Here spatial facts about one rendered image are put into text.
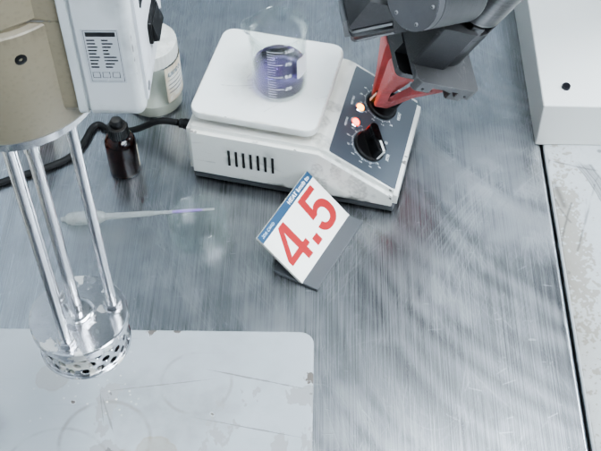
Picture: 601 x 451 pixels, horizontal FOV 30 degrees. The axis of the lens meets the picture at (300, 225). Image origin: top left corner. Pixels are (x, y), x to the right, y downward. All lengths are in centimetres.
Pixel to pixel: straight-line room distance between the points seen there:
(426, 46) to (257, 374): 31
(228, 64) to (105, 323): 37
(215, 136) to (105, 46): 50
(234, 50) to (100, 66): 53
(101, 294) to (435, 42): 36
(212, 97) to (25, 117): 48
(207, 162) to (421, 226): 21
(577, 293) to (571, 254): 4
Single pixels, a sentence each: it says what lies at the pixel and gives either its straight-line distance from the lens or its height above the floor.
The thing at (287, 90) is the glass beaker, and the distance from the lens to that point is 102.
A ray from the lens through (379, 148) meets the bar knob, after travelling 102.
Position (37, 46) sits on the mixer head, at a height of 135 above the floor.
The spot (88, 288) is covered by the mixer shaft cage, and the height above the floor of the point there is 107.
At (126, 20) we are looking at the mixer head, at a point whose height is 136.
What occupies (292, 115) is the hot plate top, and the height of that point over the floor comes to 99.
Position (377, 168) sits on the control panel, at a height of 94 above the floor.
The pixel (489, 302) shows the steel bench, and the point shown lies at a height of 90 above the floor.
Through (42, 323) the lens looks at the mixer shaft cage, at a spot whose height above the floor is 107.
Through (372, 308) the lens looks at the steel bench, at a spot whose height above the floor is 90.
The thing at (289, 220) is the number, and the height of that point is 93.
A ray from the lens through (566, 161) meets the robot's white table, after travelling 112.
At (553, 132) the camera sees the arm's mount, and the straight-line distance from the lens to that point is 112.
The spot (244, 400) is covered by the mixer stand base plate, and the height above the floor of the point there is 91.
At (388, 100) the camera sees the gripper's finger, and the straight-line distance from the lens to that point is 106.
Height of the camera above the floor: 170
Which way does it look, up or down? 50 degrees down
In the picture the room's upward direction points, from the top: 1 degrees counter-clockwise
